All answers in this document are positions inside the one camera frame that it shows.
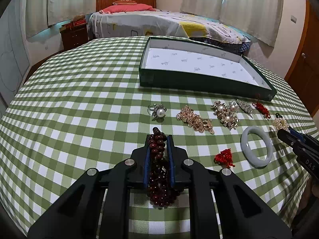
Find white pearl bead cluster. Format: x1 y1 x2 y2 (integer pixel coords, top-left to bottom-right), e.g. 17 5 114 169
272 113 289 131

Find dark red bead bracelet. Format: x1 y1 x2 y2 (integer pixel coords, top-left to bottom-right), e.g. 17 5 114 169
145 126 181 208

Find rose gold flower brooch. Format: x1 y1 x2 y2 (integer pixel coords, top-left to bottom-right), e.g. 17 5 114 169
176 105 215 134

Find pearl flower ring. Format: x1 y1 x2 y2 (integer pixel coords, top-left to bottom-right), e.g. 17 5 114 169
148 102 168 120

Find red knot gold coin charm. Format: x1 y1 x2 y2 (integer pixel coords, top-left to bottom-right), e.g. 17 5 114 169
252 94 271 120

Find white jade bangle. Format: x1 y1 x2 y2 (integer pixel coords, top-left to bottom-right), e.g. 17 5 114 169
241 126 273 168

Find silver rhinestone hair clip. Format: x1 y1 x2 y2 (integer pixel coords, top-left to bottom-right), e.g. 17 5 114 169
236 99 254 116

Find small red tassel charm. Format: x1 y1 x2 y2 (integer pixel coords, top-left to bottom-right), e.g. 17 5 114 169
214 148 235 169

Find pearl gold cluster brooch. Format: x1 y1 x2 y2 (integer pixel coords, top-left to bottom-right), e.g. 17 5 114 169
211 101 239 130

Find brown wooden door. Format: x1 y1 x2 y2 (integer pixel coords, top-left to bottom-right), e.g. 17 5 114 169
284 0 318 117

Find green shallow box tray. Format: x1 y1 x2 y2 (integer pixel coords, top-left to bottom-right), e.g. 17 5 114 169
139 36 277 101

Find green white checkered tablecloth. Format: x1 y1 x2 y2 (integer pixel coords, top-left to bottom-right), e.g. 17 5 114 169
1 37 309 236

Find bed with patterned sheet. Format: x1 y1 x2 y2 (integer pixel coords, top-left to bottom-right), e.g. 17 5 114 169
88 10 251 54

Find white curtain right window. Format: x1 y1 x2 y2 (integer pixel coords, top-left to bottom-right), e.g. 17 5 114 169
181 0 283 47

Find white curtain window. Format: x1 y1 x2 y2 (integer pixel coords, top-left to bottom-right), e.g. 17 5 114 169
181 0 283 47
25 0 96 38

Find red pillow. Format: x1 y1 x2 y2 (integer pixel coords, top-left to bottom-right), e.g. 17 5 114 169
99 3 156 14

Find dark wooden nightstand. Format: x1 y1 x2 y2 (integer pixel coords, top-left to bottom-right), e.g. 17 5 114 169
59 23 89 51

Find red boxes on nightstand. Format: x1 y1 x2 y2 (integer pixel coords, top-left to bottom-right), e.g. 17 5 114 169
59 15 87 32

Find glass sliding wardrobe door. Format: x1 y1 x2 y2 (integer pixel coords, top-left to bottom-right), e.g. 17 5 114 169
0 0 30 115

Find white curtain left window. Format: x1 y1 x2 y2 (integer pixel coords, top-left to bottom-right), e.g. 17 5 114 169
25 0 96 38

